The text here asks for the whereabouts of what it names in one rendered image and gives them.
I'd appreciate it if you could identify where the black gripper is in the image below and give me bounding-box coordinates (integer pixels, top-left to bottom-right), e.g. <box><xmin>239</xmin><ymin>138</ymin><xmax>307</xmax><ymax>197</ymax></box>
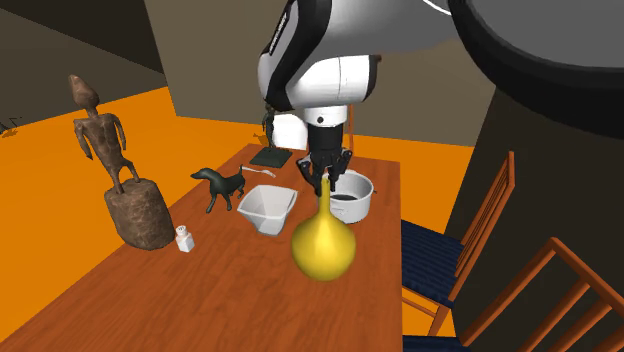
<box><xmin>296</xmin><ymin>122</ymin><xmax>354</xmax><ymax>194</ymax></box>

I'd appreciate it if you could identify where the dark figure on square base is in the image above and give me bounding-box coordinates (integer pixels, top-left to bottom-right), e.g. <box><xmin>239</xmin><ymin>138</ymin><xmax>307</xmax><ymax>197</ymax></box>
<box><xmin>248</xmin><ymin>104</ymin><xmax>294</xmax><ymax>170</ymax></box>

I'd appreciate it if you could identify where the white spoon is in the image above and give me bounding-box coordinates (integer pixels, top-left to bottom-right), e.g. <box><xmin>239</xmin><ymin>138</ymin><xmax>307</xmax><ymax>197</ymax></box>
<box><xmin>241</xmin><ymin>165</ymin><xmax>277</xmax><ymax>179</ymax></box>

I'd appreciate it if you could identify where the white angular bowl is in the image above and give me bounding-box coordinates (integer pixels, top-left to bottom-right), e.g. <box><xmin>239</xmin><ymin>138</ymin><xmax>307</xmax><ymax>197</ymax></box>
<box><xmin>236</xmin><ymin>184</ymin><xmax>299</xmax><ymax>238</ymax></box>

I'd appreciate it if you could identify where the yellow round long-necked vase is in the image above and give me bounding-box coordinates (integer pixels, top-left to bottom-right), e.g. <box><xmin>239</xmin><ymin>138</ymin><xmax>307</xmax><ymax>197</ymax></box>
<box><xmin>290</xmin><ymin>175</ymin><xmax>358</xmax><ymax>283</ymax></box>

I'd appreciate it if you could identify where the black dog figure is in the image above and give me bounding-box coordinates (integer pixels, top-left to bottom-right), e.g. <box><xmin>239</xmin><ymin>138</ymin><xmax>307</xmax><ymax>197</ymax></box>
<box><xmin>189</xmin><ymin>164</ymin><xmax>247</xmax><ymax>215</ymax></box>

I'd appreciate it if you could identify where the wooden chair with blue seat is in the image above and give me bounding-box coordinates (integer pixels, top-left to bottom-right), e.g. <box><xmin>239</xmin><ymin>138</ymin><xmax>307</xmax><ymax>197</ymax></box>
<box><xmin>400</xmin><ymin>150</ymin><xmax>517</xmax><ymax>338</ymax></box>
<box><xmin>402</xmin><ymin>236</ymin><xmax>624</xmax><ymax>352</ymax></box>

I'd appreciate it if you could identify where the small white shaker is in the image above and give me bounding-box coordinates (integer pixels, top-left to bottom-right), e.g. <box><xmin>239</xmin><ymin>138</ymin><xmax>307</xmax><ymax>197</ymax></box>
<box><xmin>174</xmin><ymin>224</ymin><xmax>196</xmax><ymax>254</ymax></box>

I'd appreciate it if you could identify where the brown wooden table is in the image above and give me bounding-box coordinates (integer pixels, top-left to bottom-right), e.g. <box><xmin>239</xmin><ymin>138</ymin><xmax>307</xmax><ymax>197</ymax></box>
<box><xmin>0</xmin><ymin>142</ymin><xmax>405</xmax><ymax>352</ymax></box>

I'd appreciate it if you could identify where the brown human statue on stump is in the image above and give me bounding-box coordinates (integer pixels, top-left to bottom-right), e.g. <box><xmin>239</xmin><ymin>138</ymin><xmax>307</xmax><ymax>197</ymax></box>
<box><xmin>67</xmin><ymin>73</ymin><xmax>176</xmax><ymax>252</ymax></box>

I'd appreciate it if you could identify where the white pot with handles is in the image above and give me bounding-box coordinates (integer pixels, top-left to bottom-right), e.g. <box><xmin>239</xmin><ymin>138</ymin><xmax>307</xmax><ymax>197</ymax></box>
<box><xmin>323</xmin><ymin>169</ymin><xmax>376</xmax><ymax>225</ymax></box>

